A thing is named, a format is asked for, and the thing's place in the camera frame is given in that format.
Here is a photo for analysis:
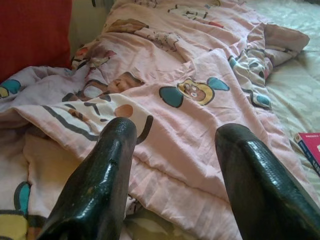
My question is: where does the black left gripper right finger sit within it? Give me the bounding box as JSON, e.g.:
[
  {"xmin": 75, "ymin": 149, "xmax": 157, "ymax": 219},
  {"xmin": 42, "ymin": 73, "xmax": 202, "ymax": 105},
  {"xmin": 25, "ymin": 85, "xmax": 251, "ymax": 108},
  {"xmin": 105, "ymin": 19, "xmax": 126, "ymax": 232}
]
[{"xmin": 214, "ymin": 122, "xmax": 320, "ymax": 240}]

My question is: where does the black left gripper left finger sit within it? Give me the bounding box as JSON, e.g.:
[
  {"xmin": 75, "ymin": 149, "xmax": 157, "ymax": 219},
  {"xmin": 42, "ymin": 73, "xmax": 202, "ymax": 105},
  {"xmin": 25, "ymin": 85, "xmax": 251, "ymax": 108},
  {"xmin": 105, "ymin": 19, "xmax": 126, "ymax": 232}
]
[{"xmin": 36, "ymin": 117, "xmax": 138, "ymax": 240}]

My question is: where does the manga book pink cover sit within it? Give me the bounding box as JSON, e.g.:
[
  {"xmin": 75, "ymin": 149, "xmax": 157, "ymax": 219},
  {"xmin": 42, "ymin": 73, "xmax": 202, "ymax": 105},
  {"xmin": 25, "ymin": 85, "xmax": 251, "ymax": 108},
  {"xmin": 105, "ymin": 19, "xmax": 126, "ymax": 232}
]
[{"xmin": 294, "ymin": 132, "xmax": 320, "ymax": 176}]

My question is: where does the pink cartoon print blanket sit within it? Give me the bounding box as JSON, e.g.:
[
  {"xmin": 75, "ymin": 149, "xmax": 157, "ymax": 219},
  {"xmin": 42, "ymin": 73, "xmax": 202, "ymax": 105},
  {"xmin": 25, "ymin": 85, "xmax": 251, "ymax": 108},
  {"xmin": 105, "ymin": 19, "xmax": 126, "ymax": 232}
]
[{"xmin": 0, "ymin": 0, "xmax": 311, "ymax": 240}]

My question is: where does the bed with grey floral sheet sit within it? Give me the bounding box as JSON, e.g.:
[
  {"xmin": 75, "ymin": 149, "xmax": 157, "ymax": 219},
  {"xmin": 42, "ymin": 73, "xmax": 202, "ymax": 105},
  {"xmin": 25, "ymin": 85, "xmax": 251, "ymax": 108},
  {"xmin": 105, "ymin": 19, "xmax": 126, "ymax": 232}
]
[{"xmin": 124, "ymin": 0, "xmax": 320, "ymax": 240}]

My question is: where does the large red cushion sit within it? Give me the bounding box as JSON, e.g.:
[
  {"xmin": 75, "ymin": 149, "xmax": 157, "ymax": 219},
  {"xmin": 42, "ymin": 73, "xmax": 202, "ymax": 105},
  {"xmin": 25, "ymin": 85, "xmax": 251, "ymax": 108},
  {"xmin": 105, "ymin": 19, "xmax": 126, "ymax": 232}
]
[{"xmin": 0, "ymin": 0, "xmax": 73, "ymax": 82}]

